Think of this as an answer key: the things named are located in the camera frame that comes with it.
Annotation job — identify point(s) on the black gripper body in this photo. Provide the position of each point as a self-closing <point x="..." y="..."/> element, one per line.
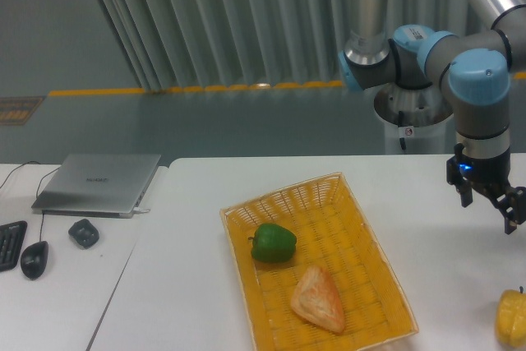
<point x="484" y="162"/>

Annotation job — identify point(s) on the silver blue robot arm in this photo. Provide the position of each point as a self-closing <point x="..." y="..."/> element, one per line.
<point x="472" y="75"/>

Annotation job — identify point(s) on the yellow bell pepper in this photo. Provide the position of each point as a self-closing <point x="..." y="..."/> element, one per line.
<point x="510" y="318"/>

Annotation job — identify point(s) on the yellow woven basket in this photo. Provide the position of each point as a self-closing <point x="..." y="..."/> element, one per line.
<point x="332" y="232"/>

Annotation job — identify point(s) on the green bell pepper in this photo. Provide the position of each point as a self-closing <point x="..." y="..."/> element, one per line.
<point x="273" y="243"/>

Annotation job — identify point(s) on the triangular pastry bread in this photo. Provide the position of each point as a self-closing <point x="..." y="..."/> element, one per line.
<point x="316" y="299"/>

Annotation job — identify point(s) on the grey pleated curtain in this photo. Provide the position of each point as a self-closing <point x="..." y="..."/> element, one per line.
<point x="182" y="43"/>

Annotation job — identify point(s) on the silver closed laptop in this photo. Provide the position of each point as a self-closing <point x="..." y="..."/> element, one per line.
<point x="98" y="185"/>

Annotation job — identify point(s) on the small black case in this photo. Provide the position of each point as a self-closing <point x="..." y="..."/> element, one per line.
<point x="84" y="233"/>

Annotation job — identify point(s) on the black computer mouse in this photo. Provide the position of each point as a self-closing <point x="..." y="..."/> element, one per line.
<point x="34" y="260"/>

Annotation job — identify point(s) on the black keyboard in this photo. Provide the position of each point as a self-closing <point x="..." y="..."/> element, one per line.
<point x="11" y="240"/>

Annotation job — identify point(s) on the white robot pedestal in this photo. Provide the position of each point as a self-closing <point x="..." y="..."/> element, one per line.
<point x="414" y="121"/>

